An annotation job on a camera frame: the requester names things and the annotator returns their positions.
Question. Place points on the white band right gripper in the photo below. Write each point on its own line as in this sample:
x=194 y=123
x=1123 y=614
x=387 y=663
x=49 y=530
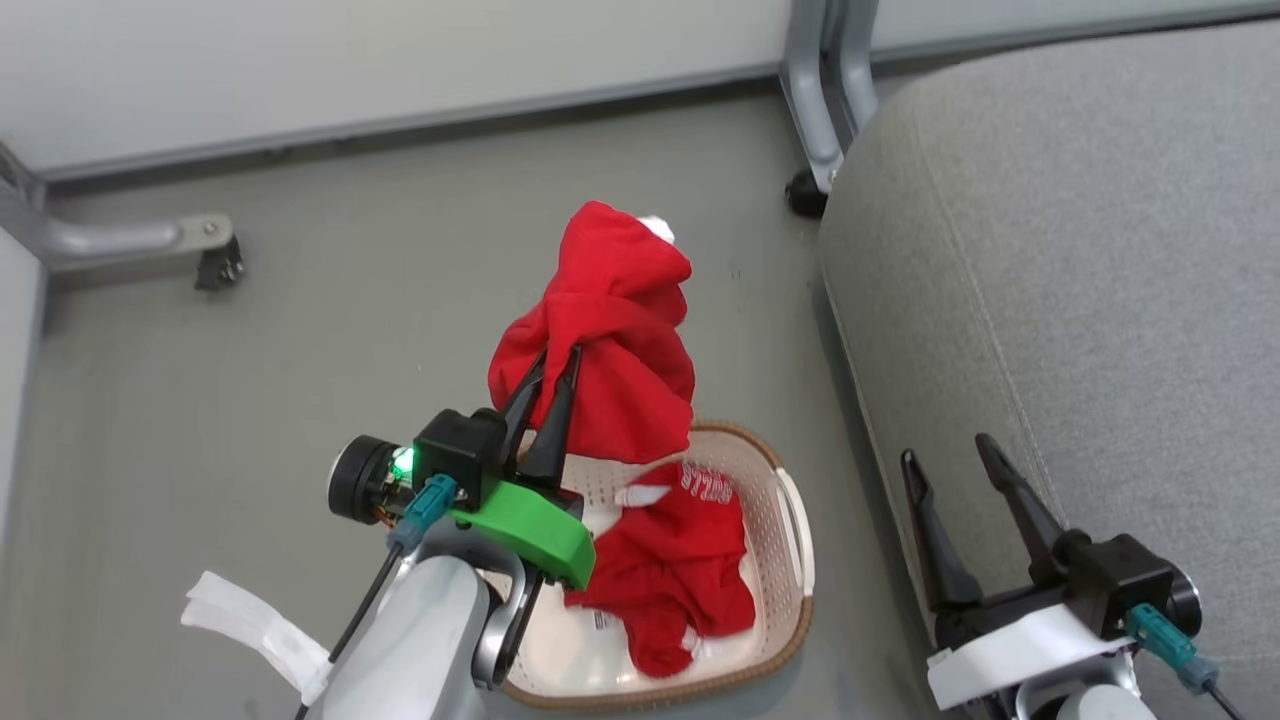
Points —
x=1020 y=650

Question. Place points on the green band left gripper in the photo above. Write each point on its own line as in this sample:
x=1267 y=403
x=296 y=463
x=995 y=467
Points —
x=535 y=525

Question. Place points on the plain red garment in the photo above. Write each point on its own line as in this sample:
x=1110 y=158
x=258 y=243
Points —
x=615 y=340

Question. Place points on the red garment white print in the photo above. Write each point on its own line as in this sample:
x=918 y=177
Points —
x=670 y=560

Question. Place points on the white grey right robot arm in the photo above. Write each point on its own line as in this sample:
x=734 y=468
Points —
x=1090 y=705

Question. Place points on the cream perforated laundry basket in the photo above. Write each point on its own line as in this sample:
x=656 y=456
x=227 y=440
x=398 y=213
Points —
x=775 y=560

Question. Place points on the grey fabric sofa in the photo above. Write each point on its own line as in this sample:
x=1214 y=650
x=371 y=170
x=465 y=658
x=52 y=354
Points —
x=1080 y=300

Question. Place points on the black caster wheel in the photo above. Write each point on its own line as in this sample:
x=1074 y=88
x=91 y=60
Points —
x=220 y=265
x=806 y=195

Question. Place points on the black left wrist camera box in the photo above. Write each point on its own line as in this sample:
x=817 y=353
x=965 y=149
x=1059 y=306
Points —
x=460 y=450

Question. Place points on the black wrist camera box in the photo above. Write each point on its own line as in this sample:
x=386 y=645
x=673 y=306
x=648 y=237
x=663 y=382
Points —
x=460 y=450
x=1125 y=585

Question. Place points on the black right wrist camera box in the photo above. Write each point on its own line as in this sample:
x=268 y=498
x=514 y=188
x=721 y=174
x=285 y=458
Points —
x=1125 y=585

